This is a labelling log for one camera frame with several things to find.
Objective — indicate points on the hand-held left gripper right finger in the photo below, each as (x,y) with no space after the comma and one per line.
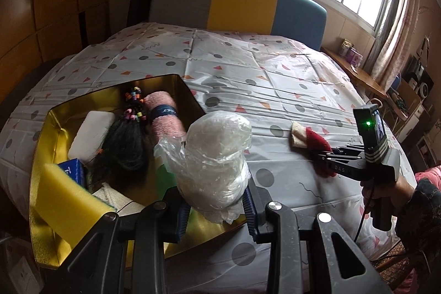
(248,214)

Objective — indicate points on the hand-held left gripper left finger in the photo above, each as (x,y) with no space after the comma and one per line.
(182,221)

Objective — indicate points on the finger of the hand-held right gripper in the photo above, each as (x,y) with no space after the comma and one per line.
(322,156)
(348,150)

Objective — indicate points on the red sock with cream cuff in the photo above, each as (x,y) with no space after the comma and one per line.
(318,142)

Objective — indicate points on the green hat-shaped bottle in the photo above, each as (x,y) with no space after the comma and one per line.
(165,177)

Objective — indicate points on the clear plastic bag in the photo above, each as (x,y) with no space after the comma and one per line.
(213,156)

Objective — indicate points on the black wig with beads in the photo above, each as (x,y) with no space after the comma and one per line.
(120,146)

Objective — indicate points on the pink towel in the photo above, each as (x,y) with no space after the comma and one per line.
(165,125)

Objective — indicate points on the yellow sponge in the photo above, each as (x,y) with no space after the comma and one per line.
(65,201)

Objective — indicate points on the blue tissue packet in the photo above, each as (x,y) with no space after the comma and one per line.
(72,171)

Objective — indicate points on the white foam block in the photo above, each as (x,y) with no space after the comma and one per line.
(89,135)

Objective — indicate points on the gold metal tin box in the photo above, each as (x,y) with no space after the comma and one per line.
(44,149)

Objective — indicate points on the person's right forearm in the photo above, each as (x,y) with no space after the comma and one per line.
(420,218)

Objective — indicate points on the person's right hand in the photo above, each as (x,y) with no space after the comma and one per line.
(368,196)

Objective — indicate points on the pink cloth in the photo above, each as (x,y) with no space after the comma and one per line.
(430,174)

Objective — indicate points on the brown cardboard box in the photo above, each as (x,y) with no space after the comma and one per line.
(410,94)

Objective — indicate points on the wooden shelf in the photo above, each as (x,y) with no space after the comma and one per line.
(358,73)

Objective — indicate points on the black stereo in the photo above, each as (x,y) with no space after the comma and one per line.
(422,84)

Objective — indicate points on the purple small box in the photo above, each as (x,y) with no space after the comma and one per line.
(355,57)

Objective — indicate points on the printed plastic sheet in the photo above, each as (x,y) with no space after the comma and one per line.
(275,73)

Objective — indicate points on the gold small box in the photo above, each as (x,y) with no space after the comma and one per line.
(346,46)

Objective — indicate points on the striped beige curtain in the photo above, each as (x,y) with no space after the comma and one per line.
(399,22)

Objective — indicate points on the grey yellow blue headboard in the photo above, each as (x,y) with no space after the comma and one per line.
(241,4)

